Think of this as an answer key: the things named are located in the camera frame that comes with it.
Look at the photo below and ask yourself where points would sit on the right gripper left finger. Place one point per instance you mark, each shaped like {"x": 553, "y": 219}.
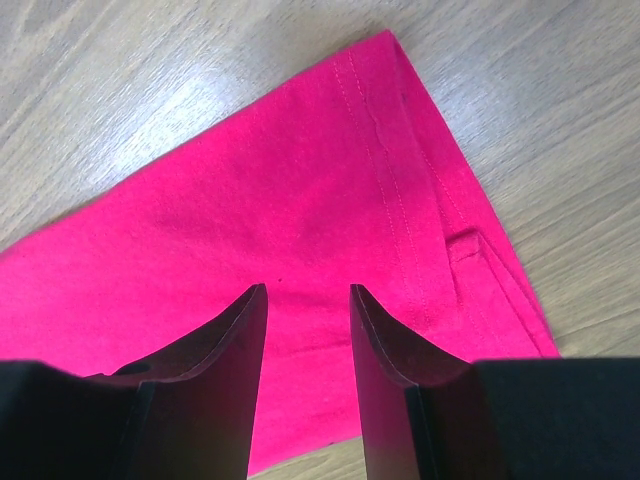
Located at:
{"x": 194, "y": 403}

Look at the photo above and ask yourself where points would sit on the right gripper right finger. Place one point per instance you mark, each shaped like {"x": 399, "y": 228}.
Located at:
{"x": 423, "y": 411}

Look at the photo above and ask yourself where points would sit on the red t shirt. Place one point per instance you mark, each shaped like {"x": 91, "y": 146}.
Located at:
{"x": 346, "y": 174}

